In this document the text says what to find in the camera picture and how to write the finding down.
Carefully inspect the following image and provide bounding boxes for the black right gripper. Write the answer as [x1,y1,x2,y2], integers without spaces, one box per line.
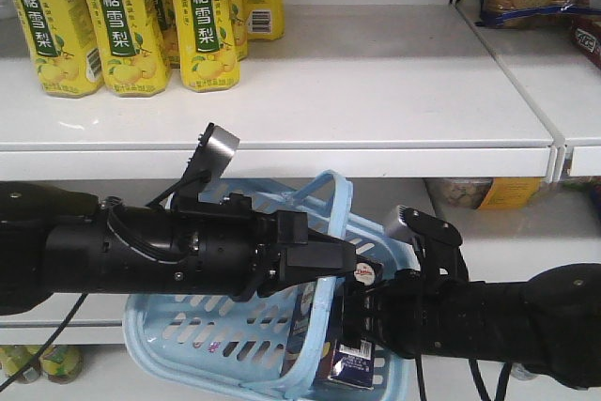
[362,269,423,359]

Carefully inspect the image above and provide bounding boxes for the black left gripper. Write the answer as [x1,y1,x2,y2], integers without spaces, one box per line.
[173,193,356,301]

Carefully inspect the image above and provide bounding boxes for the Chocofila cookie box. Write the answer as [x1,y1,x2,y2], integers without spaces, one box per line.
[283,282,316,371]
[316,255,383,390]

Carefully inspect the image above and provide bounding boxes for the light blue plastic basket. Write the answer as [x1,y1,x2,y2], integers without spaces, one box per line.
[123,171,412,400]

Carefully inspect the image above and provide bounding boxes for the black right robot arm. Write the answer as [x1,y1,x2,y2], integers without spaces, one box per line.
[342,263,600,389]

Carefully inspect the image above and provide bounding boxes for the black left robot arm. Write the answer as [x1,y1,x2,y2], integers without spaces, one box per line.
[1,181,356,315]

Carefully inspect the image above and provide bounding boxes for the clear tub pumpkin cookies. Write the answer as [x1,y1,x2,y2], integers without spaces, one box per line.
[425,177,557,210]

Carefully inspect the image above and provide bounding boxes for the white supermarket shelving unit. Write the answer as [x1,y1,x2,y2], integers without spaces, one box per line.
[0,0,601,346]

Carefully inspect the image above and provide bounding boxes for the tea bottles bottom shelf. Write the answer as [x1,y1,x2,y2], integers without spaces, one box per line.
[1,345,84,384]

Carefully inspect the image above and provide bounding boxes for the rear middle pear carton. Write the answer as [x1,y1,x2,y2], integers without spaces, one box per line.
[152,0,180,69]

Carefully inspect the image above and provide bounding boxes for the brown snack box right edge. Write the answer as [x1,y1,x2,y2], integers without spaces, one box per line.
[570,18,600,68]

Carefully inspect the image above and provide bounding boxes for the yellow pear drink carton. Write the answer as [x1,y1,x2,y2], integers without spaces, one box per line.
[12,0,103,98]

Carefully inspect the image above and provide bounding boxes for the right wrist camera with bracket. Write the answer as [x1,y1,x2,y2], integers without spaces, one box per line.
[383,205,470,293]

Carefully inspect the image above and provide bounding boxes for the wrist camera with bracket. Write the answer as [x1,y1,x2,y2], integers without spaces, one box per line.
[383,205,470,293]
[174,123,239,201]

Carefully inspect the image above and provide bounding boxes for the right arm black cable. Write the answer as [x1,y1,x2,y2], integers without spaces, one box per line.
[414,356,513,401]

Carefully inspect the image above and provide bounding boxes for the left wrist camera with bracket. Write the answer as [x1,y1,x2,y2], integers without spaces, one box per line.
[174,123,239,201]

